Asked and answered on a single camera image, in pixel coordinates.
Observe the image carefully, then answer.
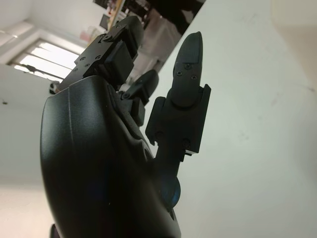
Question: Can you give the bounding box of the person in black trousers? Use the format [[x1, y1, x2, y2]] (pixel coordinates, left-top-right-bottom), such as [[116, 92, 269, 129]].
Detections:
[[148, 0, 207, 35]]

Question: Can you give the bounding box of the bright window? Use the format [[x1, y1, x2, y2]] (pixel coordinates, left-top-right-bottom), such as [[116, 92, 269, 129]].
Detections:
[[4, 27, 84, 84]]

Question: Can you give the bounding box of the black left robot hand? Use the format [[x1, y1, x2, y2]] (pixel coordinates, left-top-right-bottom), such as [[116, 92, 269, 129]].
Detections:
[[41, 16, 212, 238]]

